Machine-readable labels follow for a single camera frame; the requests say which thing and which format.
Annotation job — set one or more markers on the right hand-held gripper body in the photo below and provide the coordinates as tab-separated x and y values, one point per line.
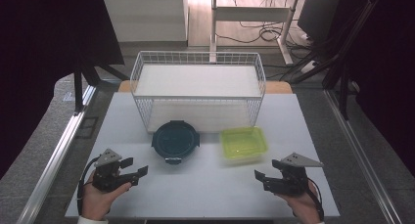
295	180

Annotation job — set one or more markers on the white cabinet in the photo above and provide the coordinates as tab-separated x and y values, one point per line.
147	17

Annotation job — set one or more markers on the dark curtain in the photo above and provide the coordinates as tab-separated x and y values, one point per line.
391	70
42	54

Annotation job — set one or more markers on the dark monitor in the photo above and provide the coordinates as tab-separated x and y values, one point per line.
318	18

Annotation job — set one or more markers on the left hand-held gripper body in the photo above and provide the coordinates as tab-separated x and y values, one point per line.
107	171

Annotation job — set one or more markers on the person's left hand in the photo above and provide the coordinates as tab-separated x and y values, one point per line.
96	201

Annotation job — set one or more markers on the white desk frame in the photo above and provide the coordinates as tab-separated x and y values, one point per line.
251	13

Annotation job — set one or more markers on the aluminium rail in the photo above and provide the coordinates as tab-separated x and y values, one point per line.
362	165
55	162

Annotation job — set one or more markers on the white power strip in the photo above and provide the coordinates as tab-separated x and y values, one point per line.
308	67

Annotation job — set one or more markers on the black stand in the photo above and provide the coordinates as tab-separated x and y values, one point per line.
342	70
78	87

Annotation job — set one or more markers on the green rectangular plastic container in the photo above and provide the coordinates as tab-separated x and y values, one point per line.
243	143

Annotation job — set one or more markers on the round dark blue lidded container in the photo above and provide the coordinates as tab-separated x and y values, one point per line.
175	141

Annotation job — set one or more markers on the person's right hand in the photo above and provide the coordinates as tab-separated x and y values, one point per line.
303	204

